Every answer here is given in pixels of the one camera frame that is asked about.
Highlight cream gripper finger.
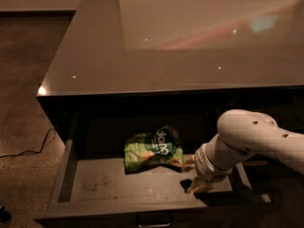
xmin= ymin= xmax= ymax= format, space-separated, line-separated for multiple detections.
xmin=181 ymin=155 xmax=195 ymax=172
xmin=186 ymin=177 xmax=214 ymax=194

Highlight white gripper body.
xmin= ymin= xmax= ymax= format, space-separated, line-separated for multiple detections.
xmin=194 ymin=143 xmax=232 ymax=182

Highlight green snack bag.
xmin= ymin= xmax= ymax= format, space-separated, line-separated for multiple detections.
xmin=124 ymin=125 xmax=183 ymax=173

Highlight drawer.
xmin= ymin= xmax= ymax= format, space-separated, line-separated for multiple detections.
xmin=34 ymin=114 xmax=271 ymax=228

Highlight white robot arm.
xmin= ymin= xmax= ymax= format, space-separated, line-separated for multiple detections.
xmin=185 ymin=109 xmax=304 ymax=195

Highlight dark glossy drawer cabinet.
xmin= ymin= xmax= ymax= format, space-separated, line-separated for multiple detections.
xmin=37 ymin=0 xmax=304 ymax=155

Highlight small black floor object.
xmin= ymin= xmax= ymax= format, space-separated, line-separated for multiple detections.
xmin=0 ymin=205 xmax=10 ymax=223

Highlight thin black floor cable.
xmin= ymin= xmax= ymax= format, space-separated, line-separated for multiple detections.
xmin=0 ymin=127 xmax=56 ymax=160

